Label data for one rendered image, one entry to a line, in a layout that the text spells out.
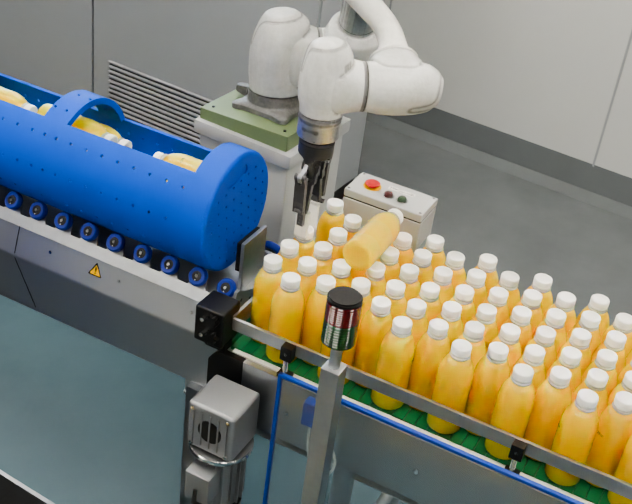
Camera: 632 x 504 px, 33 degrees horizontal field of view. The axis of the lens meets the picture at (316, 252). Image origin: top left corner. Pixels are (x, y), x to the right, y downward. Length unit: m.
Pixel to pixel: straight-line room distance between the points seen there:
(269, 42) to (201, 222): 0.74
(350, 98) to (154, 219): 0.52
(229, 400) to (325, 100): 0.64
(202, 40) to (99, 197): 1.94
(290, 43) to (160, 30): 1.60
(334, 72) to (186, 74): 2.30
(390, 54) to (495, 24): 2.87
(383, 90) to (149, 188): 0.56
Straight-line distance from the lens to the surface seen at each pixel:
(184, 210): 2.26
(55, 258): 2.58
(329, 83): 2.09
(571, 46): 4.90
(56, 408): 3.46
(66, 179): 2.42
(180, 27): 4.29
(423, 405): 2.10
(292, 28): 2.83
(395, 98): 2.12
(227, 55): 4.18
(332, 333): 1.86
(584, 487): 2.14
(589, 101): 4.94
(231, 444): 2.20
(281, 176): 2.85
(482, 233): 4.58
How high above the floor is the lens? 2.32
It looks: 33 degrees down
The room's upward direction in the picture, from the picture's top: 8 degrees clockwise
